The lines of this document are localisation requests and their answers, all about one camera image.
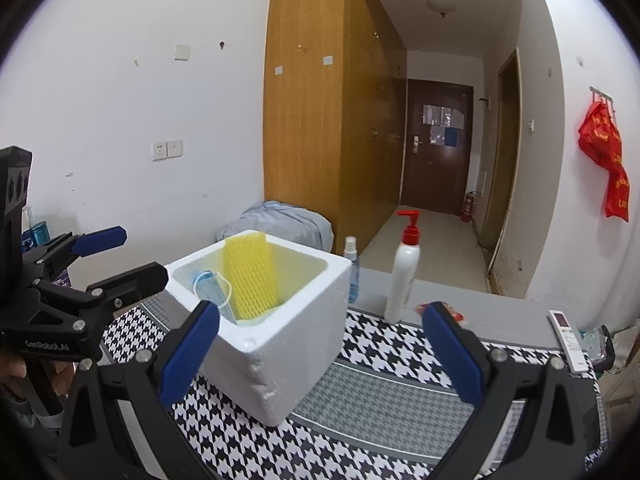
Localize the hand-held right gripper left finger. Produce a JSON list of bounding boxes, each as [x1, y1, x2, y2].
[[57, 300, 221, 480]]

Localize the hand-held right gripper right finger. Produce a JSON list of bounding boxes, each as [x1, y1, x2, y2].
[[421, 301, 613, 480]]

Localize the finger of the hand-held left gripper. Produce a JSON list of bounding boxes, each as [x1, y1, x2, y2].
[[35, 261, 169, 322], [22, 226, 127, 272]]

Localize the blue face mask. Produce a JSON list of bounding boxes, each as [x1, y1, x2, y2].
[[192, 270, 236, 324]]

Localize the white foam box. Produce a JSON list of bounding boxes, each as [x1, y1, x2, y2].
[[164, 230, 352, 427]]

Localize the yellow foam net sleeve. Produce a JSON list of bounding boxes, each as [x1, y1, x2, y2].
[[223, 230, 280, 321]]

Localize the person's left forearm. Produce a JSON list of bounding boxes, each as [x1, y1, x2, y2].
[[0, 395, 63, 466]]

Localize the person's left hand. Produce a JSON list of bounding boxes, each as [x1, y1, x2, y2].
[[0, 350, 77, 411]]

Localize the red snack packet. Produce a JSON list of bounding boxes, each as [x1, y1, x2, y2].
[[417, 302, 465, 324]]

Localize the blue plastic bottle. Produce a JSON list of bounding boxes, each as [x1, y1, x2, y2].
[[22, 220, 51, 252]]

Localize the houndstooth table cloth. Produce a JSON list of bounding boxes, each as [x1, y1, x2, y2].
[[97, 292, 608, 480]]

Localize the white lotion bottle red pump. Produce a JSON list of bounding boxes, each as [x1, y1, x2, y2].
[[384, 210, 422, 325]]

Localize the white remote control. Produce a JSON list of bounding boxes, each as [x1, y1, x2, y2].
[[549, 309, 591, 373]]

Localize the clear blue spray bottle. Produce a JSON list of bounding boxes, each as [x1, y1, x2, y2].
[[344, 236, 361, 304]]

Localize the clear plastic bag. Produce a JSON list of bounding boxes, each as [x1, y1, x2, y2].
[[577, 325, 617, 372]]

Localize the light blue bedding bundle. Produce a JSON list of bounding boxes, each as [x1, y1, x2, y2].
[[216, 201, 334, 252]]

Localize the dark brown door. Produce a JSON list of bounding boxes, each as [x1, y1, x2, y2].
[[400, 79, 474, 215]]

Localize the red plastic bag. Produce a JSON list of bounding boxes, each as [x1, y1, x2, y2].
[[604, 160, 630, 222], [578, 100, 624, 168]]

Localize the papers on door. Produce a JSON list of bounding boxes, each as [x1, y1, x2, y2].
[[422, 104, 464, 147]]

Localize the wooden wardrobe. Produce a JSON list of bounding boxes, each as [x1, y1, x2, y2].
[[262, 0, 408, 256]]

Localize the wooden door frame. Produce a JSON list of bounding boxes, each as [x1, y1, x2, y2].
[[479, 48, 523, 281]]

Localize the metal wall hook rack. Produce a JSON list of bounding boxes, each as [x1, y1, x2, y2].
[[590, 86, 615, 111]]

